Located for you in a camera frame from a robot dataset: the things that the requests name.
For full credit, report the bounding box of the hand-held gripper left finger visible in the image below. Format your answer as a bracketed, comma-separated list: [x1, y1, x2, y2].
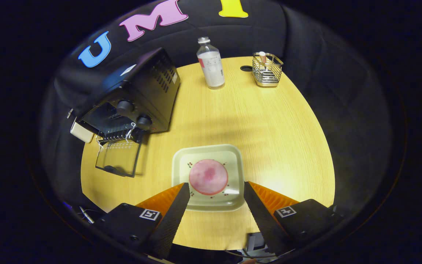
[96, 182, 190, 259]

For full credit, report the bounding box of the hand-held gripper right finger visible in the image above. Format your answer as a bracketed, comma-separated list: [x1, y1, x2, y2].
[243, 181, 345, 256]

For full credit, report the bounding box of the pink ham slice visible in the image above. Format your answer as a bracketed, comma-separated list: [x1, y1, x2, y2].
[189, 159, 229, 195]

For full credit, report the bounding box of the cream square plate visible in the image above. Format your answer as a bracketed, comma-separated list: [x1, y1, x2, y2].
[172, 144, 245, 212]

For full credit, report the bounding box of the black toaster oven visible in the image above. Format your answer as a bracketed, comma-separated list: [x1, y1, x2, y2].
[53, 47, 181, 178]

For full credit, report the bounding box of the white pop-up toaster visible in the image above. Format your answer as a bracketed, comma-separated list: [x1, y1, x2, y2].
[70, 119, 94, 143]

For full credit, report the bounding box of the clear plastic bottle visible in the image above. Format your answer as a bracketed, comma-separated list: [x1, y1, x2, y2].
[196, 36, 226, 90]

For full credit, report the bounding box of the wire mesh holder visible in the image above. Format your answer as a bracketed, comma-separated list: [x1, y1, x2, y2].
[252, 52, 284, 88]

